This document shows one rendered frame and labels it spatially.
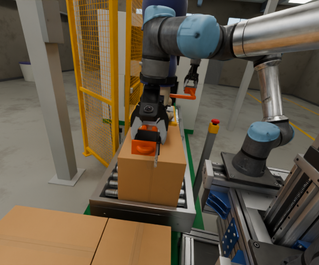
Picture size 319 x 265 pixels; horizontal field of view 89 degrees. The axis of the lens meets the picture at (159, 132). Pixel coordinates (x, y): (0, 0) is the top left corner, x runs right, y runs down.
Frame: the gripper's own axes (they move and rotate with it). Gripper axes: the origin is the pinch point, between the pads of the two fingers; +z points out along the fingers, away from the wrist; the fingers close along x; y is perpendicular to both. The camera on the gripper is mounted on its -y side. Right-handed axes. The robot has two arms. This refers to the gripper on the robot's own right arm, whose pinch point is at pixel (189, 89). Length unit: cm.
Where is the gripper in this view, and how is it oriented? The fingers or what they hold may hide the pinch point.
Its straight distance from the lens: 140.6
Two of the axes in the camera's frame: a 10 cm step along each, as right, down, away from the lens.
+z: -1.1, 8.8, 4.6
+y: -0.2, 4.6, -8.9
